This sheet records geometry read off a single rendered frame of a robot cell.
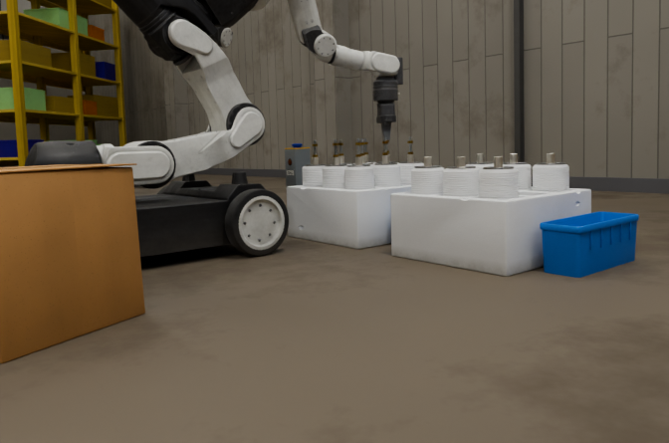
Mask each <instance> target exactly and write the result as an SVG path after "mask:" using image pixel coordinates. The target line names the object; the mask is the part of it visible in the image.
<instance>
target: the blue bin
mask: <svg viewBox="0 0 669 443"><path fill-rule="evenodd" d="M638 220H639V215H638V214H631V213H617V212H593V213H588V214H583V215H577V216H572V217H567V218H561V219H557V220H552V221H547V222H542V223H540V228H541V229H542V237H543V256H544V272H545V273H550V274H556V275H562V276H568V277H574V278H581V277H584V276H588V275H591V274H594V273H597V272H600V271H603V270H607V269H610V268H613V267H616V266H619V265H622V264H626V263H629V262H632V261H634V260H635V245H636V229H637V221H638Z"/></svg>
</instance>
